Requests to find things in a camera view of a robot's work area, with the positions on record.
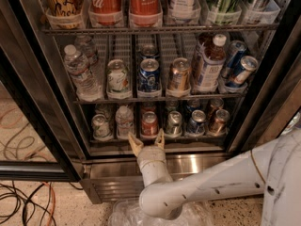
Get blue can bottom front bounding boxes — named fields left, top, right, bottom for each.
left=186, top=110, right=206, bottom=135

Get white green can middle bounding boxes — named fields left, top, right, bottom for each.
left=107, top=59, right=129, bottom=92

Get right glass fridge door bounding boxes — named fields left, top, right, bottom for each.
left=242, top=53, right=301, bottom=151

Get copper can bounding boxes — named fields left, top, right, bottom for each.
left=206, top=98, right=224, bottom=120
left=208, top=109, right=230, bottom=135

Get front water bottle middle shelf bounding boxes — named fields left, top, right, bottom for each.
left=64, top=44, right=101, bottom=102

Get copper can middle shelf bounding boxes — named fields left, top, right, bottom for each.
left=167, top=57, right=190, bottom=91

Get white labelled bottle top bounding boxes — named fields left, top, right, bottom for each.
left=168, top=0, right=197, bottom=20

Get blue can rear middle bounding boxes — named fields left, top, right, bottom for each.
left=139, top=44, right=159, bottom=59

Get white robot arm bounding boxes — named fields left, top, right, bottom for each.
left=128, top=131, right=301, bottom=226

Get middle wire shelf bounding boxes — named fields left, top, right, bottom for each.
left=73, top=93, right=246, bottom=105

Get red coke can behind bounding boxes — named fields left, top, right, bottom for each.
left=140, top=102, right=156, bottom=114

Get red coke can front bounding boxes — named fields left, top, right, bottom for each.
left=141, top=111, right=158, bottom=136

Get red coke can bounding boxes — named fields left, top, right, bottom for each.
left=140, top=102, right=156, bottom=114
left=141, top=111, right=158, bottom=136

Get water bottle bottom shelf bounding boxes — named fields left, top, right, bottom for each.
left=115, top=105, right=135, bottom=138

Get coca-cola can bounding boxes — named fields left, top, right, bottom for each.
left=130, top=0, right=159, bottom=26
left=91, top=0, right=121, bottom=25

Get blue can bottom rear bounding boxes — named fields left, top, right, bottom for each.
left=185, top=99, right=200, bottom=114

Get fridge stainless steel frame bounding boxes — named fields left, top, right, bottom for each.
left=0, top=0, right=300, bottom=203

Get green can bottom rear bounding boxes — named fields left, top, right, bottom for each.
left=165, top=100, right=179, bottom=112

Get water bottle shelf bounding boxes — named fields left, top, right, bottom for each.
left=64, top=44, right=101, bottom=102
left=115, top=105, right=135, bottom=138
left=74, top=35, right=98, bottom=65

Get copper can bottom rear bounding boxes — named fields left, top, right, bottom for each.
left=206, top=98, right=224, bottom=120

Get red bull can rear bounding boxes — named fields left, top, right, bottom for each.
left=221, top=40, right=246, bottom=78

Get green striped can top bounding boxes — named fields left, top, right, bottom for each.
left=205, top=0, right=241, bottom=25

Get right coca-cola can top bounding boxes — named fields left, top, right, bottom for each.
left=130, top=0, right=159, bottom=26

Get blue pepsi can front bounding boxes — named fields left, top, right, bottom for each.
left=138, top=58, right=159, bottom=92

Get red bull can front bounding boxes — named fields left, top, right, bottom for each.
left=226, top=56, right=258, bottom=88

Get wire shelf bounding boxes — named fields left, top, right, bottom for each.
left=41, top=24, right=278, bottom=36
left=73, top=93, right=246, bottom=105

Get clear plastic bag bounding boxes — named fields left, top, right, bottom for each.
left=108, top=199, right=214, bottom=226

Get glass fridge door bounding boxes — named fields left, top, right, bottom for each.
left=0, top=51, right=79, bottom=182
left=242, top=53, right=301, bottom=151

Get left glass fridge door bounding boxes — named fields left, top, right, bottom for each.
left=0, top=51, right=79, bottom=182

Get tea bottle white cap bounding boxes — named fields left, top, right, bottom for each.
left=191, top=33, right=227, bottom=94

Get top wire shelf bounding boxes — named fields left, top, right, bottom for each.
left=41, top=24, right=278, bottom=36

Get rear water bottle middle shelf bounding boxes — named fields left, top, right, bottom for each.
left=74, top=35, right=98, bottom=65

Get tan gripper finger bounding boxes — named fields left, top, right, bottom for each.
left=128, top=132, right=144, bottom=156
left=154, top=129, right=165, bottom=149

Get red bull can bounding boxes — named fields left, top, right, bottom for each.
left=226, top=56, right=258, bottom=88
left=221, top=40, right=246, bottom=78

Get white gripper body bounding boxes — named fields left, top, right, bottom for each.
left=137, top=146, right=173, bottom=187

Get silver can bottom left rear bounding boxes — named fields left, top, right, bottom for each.
left=95, top=104, right=112, bottom=120

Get yellow can top shelf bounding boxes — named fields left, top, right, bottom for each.
left=40, top=0, right=86, bottom=30

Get left coca-cola can top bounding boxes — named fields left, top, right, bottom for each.
left=91, top=0, right=121, bottom=25

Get green silver can bottom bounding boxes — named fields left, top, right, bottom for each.
left=166, top=111, right=182, bottom=135

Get orange cable on floor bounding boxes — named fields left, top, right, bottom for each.
left=41, top=181, right=57, bottom=226

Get black cables on floor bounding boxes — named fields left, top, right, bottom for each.
left=0, top=181, right=84, bottom=226

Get copper can bottom front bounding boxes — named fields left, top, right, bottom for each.
left=208, top=109, right=230, bottom=135

